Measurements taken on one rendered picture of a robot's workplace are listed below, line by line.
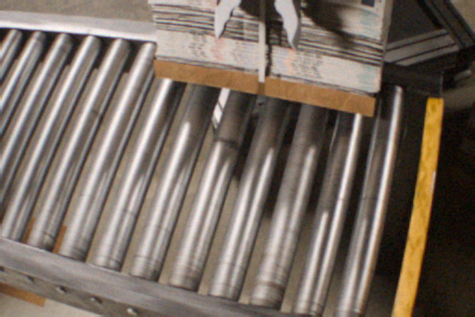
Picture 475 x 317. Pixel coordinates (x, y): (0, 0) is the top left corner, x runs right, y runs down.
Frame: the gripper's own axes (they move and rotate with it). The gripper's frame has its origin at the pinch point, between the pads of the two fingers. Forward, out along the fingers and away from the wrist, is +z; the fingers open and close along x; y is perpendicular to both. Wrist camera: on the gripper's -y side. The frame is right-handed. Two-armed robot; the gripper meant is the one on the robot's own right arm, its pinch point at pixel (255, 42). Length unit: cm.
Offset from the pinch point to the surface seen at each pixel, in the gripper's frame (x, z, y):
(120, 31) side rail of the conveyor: 32.3, 10.1, 24.7
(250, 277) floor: 8, 85, 57
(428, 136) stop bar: -27.9, 15.7, 13.7
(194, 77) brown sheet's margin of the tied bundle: 12.3, 12.2, 11.7
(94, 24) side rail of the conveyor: 38.7, 9.4, 25.7
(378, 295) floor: -27, 84, 59
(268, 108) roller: -0.1, 17.1, 14.8
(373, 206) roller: -20.6, 24.6, 2.8
